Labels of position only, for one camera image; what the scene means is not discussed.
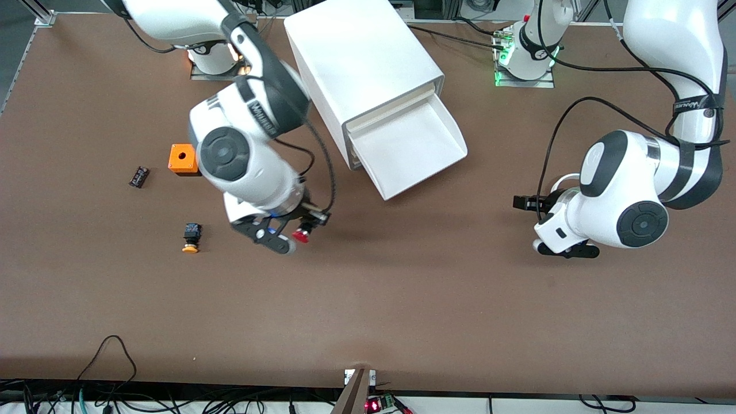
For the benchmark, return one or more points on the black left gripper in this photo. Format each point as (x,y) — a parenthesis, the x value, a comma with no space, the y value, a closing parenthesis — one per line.
(542,203)

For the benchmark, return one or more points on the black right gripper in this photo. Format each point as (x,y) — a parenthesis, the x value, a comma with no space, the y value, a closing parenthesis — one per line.
(303,217)

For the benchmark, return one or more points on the red push button switch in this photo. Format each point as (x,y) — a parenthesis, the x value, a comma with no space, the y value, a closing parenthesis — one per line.
(300,235)

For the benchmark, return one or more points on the white plastic drawer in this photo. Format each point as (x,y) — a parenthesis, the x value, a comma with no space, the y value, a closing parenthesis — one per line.
(397,102)
(408,149)

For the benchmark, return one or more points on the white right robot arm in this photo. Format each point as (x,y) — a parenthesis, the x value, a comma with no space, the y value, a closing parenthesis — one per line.
(241,155)

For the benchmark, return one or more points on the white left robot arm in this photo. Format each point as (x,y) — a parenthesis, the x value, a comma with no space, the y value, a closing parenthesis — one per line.
(621,195)

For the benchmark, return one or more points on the white drawer cabinet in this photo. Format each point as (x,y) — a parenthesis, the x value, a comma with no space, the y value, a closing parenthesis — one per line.
(368,52)

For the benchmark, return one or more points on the white curved plastic arc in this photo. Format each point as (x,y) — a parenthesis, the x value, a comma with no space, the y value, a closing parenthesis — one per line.
(562,179)

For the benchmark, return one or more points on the small black connector block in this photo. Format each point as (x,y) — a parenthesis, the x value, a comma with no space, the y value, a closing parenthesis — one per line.
(139,176)

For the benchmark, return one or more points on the green circuit board red LED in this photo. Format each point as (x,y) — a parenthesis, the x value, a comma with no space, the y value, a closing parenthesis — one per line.
(374,405)

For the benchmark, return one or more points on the yellow push button switch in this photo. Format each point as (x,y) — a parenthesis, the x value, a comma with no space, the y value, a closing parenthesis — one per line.
(191,236)

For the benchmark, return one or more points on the orange button enclosure box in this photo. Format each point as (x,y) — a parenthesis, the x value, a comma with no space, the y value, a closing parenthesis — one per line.
(181,156)

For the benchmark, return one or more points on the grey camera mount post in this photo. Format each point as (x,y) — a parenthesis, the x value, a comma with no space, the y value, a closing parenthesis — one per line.
(353,397)

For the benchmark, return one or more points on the aluminium frame profile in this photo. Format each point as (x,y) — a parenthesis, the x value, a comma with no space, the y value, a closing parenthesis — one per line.
(41,14)

